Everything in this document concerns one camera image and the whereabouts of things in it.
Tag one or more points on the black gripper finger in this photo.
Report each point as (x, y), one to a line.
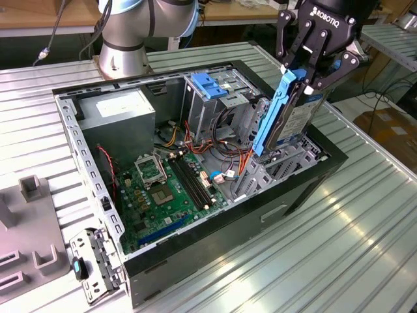
(281, 36)
(317, 78)

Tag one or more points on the large brown cardboard box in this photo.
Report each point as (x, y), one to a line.
(391, 130)

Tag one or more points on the black latch blue stripe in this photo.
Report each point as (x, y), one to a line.
(79, 269)

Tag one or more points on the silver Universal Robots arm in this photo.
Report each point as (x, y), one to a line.
(123, 55)

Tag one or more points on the metal slot retainer bracket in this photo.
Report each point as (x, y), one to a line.
(81, 244)

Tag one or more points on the black open PC case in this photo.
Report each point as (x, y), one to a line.
(228, 234)

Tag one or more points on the black RAM slot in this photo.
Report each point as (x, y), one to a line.
(185, 182)
(197, 182)
(193, 182)
(189, 182)

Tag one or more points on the square chipset heat sink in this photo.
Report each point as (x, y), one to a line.
(162, 196)

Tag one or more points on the grey metal disk bay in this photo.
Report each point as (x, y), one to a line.
(257, 182)

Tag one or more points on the metal slat side table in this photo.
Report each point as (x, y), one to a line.
(391, 42)

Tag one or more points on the CPU socket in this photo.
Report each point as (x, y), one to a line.
(150, 169)

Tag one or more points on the grey parts rack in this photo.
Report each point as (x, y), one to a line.
(32, 228)

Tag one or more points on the blue expansion slot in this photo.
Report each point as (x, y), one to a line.
(163, 231)

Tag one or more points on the wooden desk white frame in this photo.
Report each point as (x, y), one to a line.
(234, 13)

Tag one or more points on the grey power supply unit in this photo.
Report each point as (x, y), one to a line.
(120, 137)

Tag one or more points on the hard disk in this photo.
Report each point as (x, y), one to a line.
(299, 120)

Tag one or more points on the square brown base plate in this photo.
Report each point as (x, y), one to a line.
(96, 66)

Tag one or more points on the green motherboard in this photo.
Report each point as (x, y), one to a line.
(169, 216)

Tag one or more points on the grey optical drive cage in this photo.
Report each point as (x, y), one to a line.
(198, 111)

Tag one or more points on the blue plastic drive latch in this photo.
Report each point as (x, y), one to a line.
(205, 83)

